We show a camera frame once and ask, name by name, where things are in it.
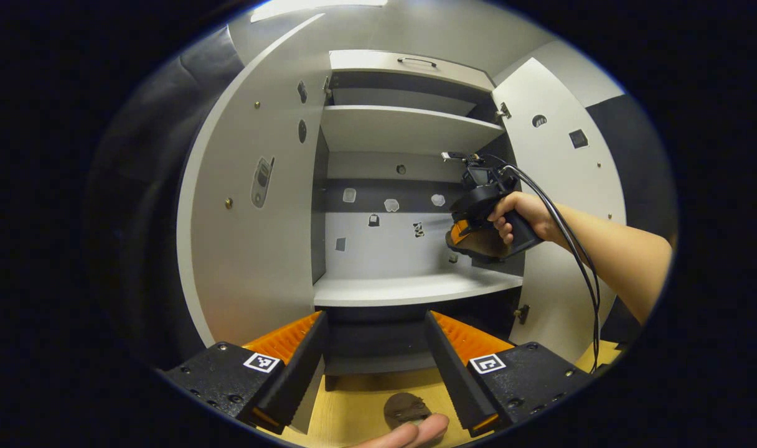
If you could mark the black backdrop cloth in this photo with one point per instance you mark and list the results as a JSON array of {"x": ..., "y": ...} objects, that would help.
[{"x": 142, "y": 218}]

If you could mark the ceiling light panel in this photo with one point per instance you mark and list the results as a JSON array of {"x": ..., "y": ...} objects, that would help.
[{"x": 316, "y": 7}]

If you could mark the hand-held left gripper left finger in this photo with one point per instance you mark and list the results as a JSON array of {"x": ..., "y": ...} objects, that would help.
[{"x": 297, "y": 373}]

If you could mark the white cabinet shelf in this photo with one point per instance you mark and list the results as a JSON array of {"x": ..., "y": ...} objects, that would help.
[
  {"x": 403, "y": 289},
  {"x": 403, "y": 127}
]

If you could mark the white and grey shoe cabinet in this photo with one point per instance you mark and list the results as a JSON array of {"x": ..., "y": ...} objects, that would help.
[{"x": 385, "y": 249}]

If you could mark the metal door hinge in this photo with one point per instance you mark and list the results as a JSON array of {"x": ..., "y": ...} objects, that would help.
[
  {"x": 503, "y": 111},
  {"x": 326, "y": 85},
  {"x": 521, "y": 313}
]

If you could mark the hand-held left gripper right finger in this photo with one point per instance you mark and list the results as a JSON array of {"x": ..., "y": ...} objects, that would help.
[{"x": 453, "y": 373}]

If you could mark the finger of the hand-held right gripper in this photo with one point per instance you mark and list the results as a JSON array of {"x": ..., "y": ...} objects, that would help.
[{"x": 457, "y": 235}]

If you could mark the white cabinet door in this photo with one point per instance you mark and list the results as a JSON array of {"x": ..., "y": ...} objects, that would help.
[
  {"x": 578, "y": 180},
  {"x": 254, "y": 249}
]

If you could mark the white cabinet drawer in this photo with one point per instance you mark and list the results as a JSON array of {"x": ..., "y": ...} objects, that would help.
[{"x": 366, "y": 65}]

